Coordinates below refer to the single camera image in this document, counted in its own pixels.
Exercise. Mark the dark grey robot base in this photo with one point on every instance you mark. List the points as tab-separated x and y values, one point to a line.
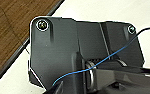
57	50

